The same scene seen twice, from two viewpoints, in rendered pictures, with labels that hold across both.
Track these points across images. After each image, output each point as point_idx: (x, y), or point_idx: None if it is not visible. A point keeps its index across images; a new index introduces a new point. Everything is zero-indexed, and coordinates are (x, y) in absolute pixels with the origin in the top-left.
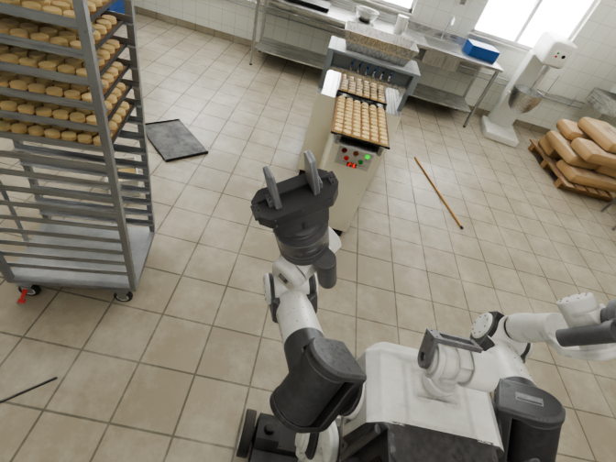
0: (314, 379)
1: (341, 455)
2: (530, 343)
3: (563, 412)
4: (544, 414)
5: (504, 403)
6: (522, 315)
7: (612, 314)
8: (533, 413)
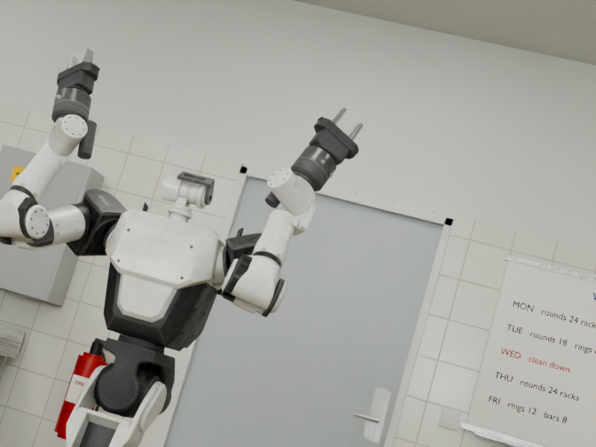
0: None
1: None
2: None
3: (98, 189)
4: (111, 196)
5: (124, 210)
6: (40, 177)
7: (87, 116)
8: (116, 199)
